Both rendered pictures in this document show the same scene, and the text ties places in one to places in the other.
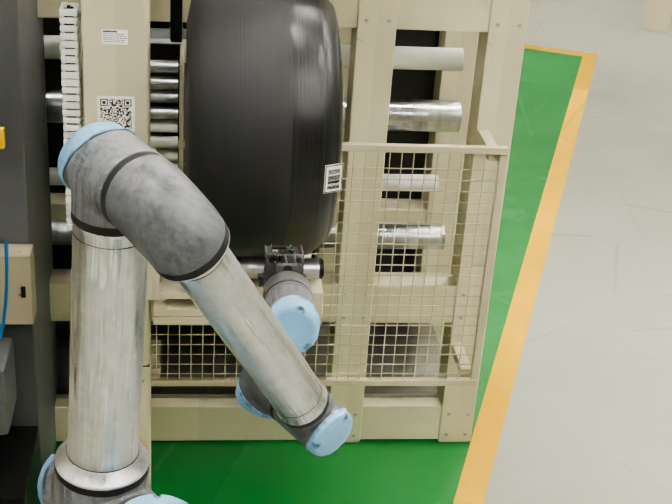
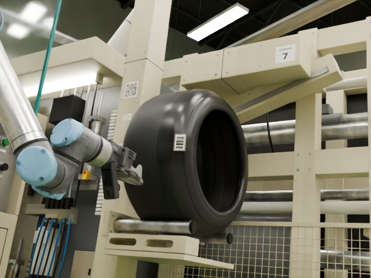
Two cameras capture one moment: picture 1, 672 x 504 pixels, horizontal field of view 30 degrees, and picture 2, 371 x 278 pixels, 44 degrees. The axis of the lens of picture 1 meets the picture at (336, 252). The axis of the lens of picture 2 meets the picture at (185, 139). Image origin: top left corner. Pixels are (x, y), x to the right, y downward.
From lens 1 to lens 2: 209 cm
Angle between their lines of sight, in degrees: 60
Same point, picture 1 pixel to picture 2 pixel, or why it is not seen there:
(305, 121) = (169, 113)
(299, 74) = (175, 98)
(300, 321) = (66, 125)
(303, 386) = (15, 113)
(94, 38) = (120, 118)
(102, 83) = (118, 138)
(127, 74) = not seen: hidden behind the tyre
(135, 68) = not seen: hidden behind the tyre
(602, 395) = not seen: outside the picture
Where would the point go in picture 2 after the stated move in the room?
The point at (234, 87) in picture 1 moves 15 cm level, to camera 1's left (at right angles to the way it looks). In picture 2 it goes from (146, 106) to (119, 112)
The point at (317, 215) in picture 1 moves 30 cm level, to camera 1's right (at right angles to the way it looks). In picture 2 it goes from (171, 166) to (246, 158)
